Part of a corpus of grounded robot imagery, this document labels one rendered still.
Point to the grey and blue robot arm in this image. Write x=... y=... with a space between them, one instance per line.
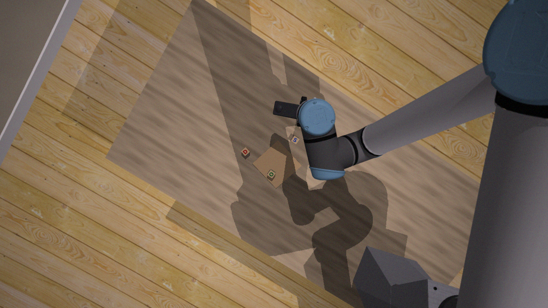
x=506 y=264

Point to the tan square mat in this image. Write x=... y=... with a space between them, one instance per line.
x=279 y=159

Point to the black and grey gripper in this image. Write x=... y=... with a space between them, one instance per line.
x=302 y=100

